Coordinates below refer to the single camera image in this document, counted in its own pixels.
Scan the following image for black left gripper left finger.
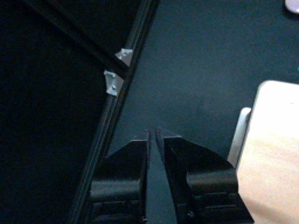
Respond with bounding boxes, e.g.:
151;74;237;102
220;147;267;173
88;129;152;224

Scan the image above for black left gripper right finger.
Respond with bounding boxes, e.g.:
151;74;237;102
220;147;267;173
153;127;256;224

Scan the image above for white drawer cabinet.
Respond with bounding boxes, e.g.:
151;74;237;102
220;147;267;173
233;80;299;224

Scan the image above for pale lilac bowl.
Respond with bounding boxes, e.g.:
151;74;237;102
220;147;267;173
284;0;299;14

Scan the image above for white drawer handle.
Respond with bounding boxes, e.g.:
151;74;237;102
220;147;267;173
227;107;252;169

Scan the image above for black aluminium frame rail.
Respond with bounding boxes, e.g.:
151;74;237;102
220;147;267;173
66;0;161;224

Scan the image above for silver corner bracket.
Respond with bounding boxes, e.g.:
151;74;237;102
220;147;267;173
103;69;125;96
115;47;135;67

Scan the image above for black aluminium frame crossbar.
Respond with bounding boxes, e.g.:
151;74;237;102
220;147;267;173
22;0;129;78

